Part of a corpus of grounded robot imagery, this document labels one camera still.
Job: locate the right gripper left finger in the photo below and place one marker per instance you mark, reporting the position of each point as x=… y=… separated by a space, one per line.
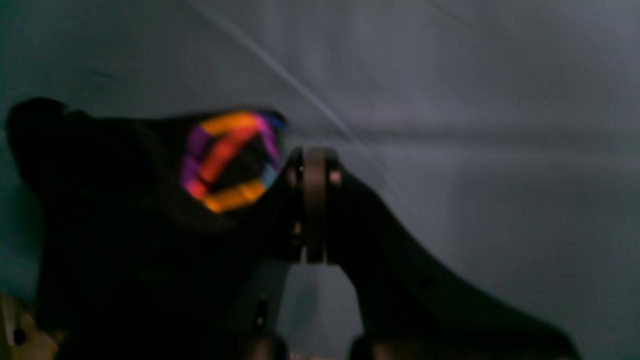
x=287 y=224

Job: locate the blue table cloth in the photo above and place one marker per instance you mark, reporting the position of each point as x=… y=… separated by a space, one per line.
x=503 y=133

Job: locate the black T-shirt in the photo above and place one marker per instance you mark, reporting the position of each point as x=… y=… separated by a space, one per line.
x=131 y=269

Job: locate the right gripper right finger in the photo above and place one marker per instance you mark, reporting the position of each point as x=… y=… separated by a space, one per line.
x=412 y=306

